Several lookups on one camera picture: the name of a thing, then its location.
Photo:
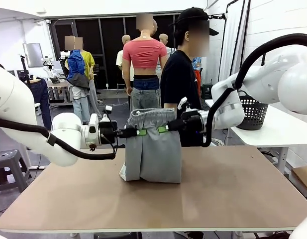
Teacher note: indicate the white hanging curtain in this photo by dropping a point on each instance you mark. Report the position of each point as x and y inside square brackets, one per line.
[231, 49]

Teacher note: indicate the brown cardboard box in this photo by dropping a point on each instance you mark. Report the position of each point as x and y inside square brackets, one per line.
[303, 176]

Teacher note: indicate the small white humanoid robot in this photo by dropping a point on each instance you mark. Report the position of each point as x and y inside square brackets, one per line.
[47, 66]

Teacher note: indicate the grey training pants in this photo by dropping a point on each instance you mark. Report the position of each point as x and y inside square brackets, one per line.
[153, 154]

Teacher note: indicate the person in yellow shirt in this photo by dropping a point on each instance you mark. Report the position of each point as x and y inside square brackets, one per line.
[76, 67]

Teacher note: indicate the white side table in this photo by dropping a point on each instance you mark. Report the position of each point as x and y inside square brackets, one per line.
[280, 134]

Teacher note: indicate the black perforated laundry basket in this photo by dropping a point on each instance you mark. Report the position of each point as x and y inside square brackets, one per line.
[252, 112]

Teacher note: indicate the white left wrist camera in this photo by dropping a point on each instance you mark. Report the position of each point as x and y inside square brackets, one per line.
[107, 112]

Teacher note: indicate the black baseball cap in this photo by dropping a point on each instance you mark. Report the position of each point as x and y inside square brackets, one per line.
[193, 16]

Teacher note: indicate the grey plastic stool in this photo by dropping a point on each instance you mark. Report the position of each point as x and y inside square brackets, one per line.
[9, 169]

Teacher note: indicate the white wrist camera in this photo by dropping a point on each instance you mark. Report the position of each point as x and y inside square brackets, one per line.
[107, 112]
[183, 103]

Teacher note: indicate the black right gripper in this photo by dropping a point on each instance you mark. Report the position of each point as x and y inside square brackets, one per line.
[191, 122]

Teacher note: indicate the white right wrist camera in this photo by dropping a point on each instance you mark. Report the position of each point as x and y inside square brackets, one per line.
[183, 103]

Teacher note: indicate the mannequin in floral shirt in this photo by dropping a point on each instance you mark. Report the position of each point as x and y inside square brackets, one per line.
[197, 66]

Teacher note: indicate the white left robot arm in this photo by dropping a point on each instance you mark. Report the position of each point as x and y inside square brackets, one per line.
[26, 119]

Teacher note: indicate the mannequin in red top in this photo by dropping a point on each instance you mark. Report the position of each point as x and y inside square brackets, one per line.
[144, 52]

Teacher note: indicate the grey wall board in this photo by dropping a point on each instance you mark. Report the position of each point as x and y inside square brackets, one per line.
[32, 54]

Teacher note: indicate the bald mannequin head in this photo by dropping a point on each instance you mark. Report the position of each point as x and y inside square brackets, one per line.
[164, 39]

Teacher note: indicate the bald mannequin in cream shirt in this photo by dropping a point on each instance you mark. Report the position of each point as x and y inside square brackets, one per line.
[120, 58]

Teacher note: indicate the person's right forearm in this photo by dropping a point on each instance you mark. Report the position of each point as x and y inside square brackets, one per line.
[169, 106]

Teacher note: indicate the black tripod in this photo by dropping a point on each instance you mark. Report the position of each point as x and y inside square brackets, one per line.
[25, 72]

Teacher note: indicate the person in black t-shirt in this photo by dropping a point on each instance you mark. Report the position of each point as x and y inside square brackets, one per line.
[180, 74]

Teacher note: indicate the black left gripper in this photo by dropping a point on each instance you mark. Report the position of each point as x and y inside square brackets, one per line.
[108, 132]

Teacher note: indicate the blue jeans on stand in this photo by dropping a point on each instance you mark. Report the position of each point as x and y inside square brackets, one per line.
[42, 99]

